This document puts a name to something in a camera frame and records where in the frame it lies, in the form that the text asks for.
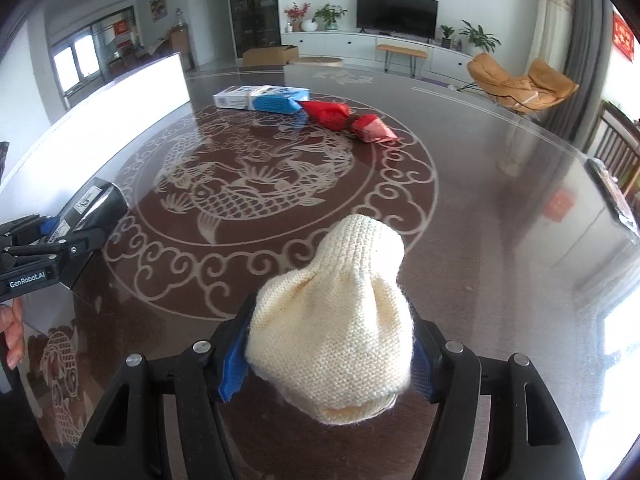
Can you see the white television cabinet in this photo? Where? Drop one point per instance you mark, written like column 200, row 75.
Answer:
column 340, row 45

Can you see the cream knitted hat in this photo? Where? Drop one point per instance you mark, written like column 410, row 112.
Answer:
column 330, row 335

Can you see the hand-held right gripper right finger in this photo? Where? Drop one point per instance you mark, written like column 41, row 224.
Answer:
column 424, row 372

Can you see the red flowers in vase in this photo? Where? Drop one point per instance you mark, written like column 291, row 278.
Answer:
column 296, row 12

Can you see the wooden bench with metal legs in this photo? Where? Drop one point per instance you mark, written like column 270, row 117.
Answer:
column 400, row 50

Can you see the round white vase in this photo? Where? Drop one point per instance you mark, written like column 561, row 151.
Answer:
column 309, row 26

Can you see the dark glass display cabinet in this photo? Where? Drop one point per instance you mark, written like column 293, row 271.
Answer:
column 252, row 5

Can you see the grey curtain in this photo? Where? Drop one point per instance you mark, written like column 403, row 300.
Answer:
column 590, row 35

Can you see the person's left hand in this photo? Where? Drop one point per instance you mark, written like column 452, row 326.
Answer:
column 12, row 335

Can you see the black television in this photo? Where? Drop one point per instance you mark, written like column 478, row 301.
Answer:
column 397, row 15

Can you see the small green potted plant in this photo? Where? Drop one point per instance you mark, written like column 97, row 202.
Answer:
column 446, row 34

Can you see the round beige floor mat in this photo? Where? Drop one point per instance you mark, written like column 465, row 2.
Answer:
column 315, row 61

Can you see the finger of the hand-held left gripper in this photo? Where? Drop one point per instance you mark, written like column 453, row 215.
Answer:
column 50, row 227
column 65, row 247

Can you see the red paper window decoration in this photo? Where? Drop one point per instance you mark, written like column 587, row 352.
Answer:
column 122, row 28

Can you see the large leafy potted plant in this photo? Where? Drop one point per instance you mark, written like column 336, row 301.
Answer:
column 479, row 37

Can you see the framed wall painting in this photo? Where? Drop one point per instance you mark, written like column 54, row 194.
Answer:
column 158, row 2

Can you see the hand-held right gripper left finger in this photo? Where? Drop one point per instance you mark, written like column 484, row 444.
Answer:
column 230, row 375

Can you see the blue and white carton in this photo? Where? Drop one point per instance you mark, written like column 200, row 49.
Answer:
column 270, row 101

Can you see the orange lounge chair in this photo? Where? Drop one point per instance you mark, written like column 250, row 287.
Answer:
column 500, row 82

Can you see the bushy green potted plant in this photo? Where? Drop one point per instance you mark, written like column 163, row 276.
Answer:
column 330, row 15

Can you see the red wall hanging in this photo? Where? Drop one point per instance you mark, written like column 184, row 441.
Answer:
column 623, row 37

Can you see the wooden side cabinet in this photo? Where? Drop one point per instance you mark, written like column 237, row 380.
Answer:
column 180, row 47

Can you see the red wrapped packet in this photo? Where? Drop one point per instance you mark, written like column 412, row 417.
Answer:
column 330, row 112

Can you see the glossy black box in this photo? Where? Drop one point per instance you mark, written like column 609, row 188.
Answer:
column 100, row 202

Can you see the dark wooden chair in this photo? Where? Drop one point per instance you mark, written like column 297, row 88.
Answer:
column 617, row 145

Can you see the cardboard box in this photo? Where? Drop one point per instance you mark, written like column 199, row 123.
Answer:
column 270, row 55

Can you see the dark flat packet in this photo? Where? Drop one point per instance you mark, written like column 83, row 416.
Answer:
column 617, row 200

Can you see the white patterned curtain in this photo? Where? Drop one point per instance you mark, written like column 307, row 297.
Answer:
column 550, row 25

